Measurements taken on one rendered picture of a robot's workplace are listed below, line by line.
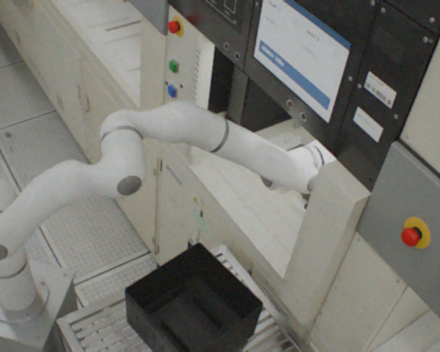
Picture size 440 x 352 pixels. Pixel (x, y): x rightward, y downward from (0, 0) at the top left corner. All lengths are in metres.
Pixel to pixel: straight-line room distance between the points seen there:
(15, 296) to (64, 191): 0.44
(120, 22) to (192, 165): 1.00
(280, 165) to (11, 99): 2.54
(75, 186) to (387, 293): 0.77
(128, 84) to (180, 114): 1.07
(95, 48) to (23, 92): 1.27
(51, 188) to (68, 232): 1.53
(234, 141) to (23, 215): 0.53
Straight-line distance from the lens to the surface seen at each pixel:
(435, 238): 1.17
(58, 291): 1.79
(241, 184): 1.93
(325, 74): 1.24
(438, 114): 1.08
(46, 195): 1.39
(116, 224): 2.91
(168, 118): 1.28
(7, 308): 1.76
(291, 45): 1.31
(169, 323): 1.71
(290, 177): 1.41
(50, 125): 3.46
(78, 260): 2.79
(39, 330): 1.73
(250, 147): 1.39
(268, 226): 1.83
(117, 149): 1.31
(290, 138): 2.07
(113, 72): 2.40
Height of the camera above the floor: 2.26
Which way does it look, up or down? 46 degrees down
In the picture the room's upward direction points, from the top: 8 degrees clockwise
